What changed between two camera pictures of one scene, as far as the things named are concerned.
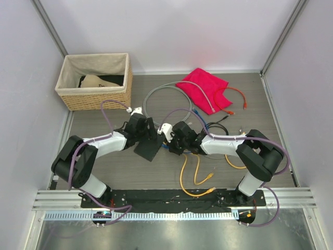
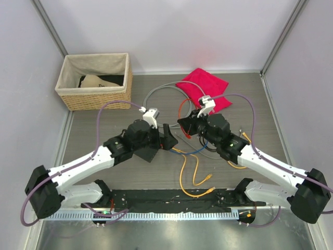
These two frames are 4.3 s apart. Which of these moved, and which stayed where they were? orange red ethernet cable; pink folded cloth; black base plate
Moved: orange red ethernet cable
Stayed: black base plate; pink folded cloth
